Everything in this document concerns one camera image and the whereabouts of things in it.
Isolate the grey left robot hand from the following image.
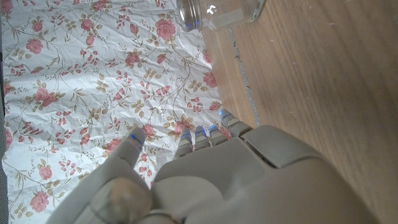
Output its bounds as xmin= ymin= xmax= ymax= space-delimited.
xmin=46 ymin=108 xmax=382 ymax=224

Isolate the clear glass salt shaker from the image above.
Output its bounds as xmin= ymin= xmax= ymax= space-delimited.
xmin=176 ymin=0 xmax=267 ymax=33

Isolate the floral print backdrop cloth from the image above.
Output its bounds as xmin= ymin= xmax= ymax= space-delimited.
xmin=0 ymin=0 xmax=233 ymax=224

